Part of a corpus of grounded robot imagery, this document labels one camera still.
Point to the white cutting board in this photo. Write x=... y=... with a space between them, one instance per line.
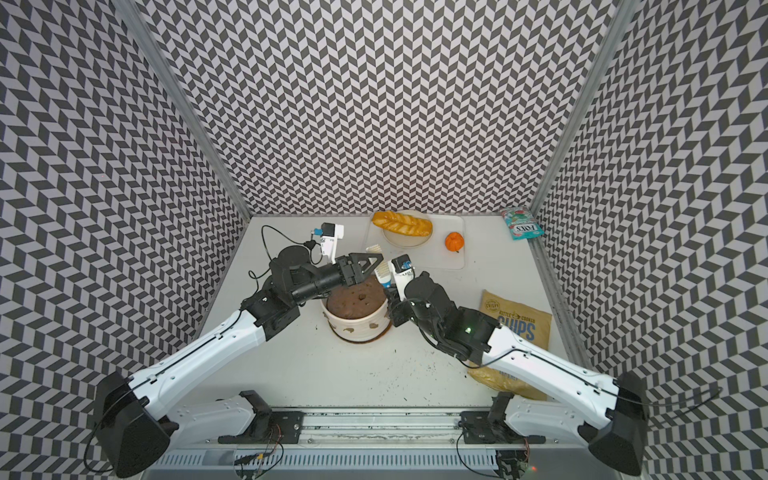
x=432 y=254

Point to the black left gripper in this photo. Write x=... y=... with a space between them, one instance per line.
x=352 y=274

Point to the aluminium corner post right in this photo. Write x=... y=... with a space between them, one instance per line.
x=595 y=76

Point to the aluminium corner post left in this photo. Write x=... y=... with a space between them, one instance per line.
x=136 y=25

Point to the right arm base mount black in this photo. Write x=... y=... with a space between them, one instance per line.
x=490 y=427

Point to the white ceramic pot with mud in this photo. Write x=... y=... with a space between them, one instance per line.
x=357 y=311

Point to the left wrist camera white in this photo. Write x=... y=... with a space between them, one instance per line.
x=328 y=235

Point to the small orange pumpkin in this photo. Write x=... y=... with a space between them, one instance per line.
x=454 y=242

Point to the aluminium corner post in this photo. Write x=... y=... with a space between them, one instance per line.
x=136 y=25
x=595 y=76

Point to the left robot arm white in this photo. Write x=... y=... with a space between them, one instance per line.
x=140 y=417

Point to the metal base rail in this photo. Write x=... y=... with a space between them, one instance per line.
x=386 y=443

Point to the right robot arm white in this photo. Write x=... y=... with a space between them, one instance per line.
x=607 y=415

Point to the golden bread loaf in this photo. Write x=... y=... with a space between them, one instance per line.
x=402 y=224

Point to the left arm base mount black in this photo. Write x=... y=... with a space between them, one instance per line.
x=267 y=424

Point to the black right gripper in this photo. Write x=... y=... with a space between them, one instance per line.
x=395 y=308

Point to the white round plate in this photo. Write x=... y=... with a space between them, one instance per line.
x=404 y=241

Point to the white blue scrub brush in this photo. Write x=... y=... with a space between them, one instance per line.
x=382 y=271

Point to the teal snack packet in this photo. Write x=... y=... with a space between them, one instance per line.
x=521 y=223

